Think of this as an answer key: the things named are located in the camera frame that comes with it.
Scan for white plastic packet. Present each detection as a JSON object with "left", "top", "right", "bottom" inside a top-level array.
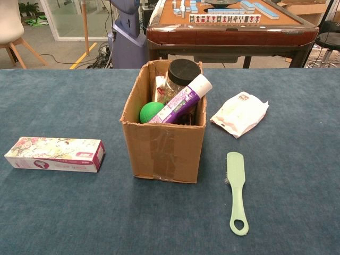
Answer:
[{"left": 209, "top": 91, "right": 270, "bottom": 139}]

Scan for mint green plastic brush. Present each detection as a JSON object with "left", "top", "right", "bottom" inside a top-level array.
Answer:
[{"left": 224, "top": 151, "right": 250, "bottom": 236}]

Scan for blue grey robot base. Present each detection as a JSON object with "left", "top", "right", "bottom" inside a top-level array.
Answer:
[{"left": 107, "top": 0, "right": 149, "bottom": 69}]

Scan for open brown cardboard box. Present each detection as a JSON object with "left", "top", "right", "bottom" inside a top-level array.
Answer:
[{"left": 119, "top": 59, "right": 207, "bottom": 184}]

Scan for green ball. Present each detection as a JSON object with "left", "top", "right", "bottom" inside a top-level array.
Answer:
[{"left": 139, "top": 101, "right": 165, "bottom": 124}]

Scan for purple white tube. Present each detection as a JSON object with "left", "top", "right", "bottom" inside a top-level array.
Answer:
[{"left": 148, "top": 73, "right": 213, "bottom": 124}]

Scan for red white snack packet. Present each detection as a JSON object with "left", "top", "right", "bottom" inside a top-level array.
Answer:
[{"left": 155, "top": 75, "right": 171, "bottom": 104}]

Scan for glass jar black lid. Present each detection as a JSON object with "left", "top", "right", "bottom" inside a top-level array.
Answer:
[{"left": 162, "top": 58, "right": 200, "bottom": 106}]

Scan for brown mahjong table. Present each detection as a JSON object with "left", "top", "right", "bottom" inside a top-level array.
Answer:
[{"left": 146, "top": 0, "right": 319, "bottom": 69}]

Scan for floral printed rectangular carton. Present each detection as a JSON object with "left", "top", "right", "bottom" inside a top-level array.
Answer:
[{"left": 4, "top": 137, "right": 106, "bottom": 173}]

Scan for wooden pole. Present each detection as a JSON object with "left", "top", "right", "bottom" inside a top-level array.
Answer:
[{"left": 80, "top": 0, "right": 90, "bottom": 56}]

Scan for blue felt table cloth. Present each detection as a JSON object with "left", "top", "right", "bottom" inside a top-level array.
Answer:
[{"left": 0, "top": 68, "right": 340, "bottom": 255}]

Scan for black mahjong table disc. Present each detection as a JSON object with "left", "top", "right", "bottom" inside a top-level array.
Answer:
[{"left": 204, "top": 0, "right": 241, "bottom": 8}]

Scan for white plastic basket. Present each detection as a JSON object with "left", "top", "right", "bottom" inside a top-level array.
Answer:
[{"left": 308, "top": 44, "right": 340, "bottom": 64}]

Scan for green item on floor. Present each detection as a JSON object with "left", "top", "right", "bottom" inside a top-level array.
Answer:
[{"left": 25, "top": 15, "right": 49, "bottom": 27}]

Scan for black chrome rolling stool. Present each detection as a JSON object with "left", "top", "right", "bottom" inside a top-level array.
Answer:
[{"left": 314, "top": 20, "right": 340, "bottom": 67}]

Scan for green potted plant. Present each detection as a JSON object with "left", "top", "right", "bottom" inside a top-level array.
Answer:
[{"left": 18, "top": 1, "right": 40, "bottom": 16}]

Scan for white chair wooden legs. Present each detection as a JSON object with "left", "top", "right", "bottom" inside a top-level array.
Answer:
[{"left": 0, "top": 0, "right": 48, "bottom": 70}]

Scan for black cable tangle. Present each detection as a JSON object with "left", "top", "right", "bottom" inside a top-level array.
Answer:
[{"left": 87, "top": 42, "right": 115, "bottom": 69}]

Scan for black floor cable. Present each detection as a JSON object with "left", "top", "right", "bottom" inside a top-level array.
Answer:
[{"left": 39, "top": 53, "right": 91, "bottom": 66}]

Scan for white glass door frame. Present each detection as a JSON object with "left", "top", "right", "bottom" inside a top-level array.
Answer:
[{"left": 39, "top": 0, "right": 112, "bottom": 42}]

